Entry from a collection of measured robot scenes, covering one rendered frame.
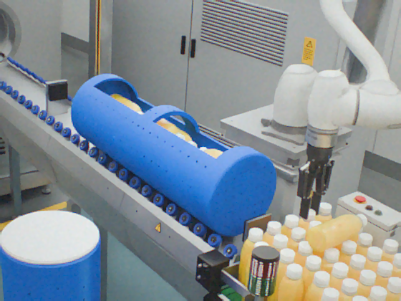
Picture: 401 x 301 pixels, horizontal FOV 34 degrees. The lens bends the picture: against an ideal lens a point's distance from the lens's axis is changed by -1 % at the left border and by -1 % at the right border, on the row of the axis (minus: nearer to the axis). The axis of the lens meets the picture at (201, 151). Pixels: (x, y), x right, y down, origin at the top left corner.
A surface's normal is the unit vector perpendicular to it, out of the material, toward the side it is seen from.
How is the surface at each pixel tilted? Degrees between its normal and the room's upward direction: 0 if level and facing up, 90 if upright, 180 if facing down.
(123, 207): 70
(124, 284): 0
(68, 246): 0
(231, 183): 90
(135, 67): 90
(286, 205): 90
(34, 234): 0
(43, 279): 90
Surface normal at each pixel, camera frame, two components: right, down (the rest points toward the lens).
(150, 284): 0.07, -0.91
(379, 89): 0.00, -0.58
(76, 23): -0.70, 0.24
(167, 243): -0.71, -0.12
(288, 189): 0.00, 0.41
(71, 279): 0.54, 0.38
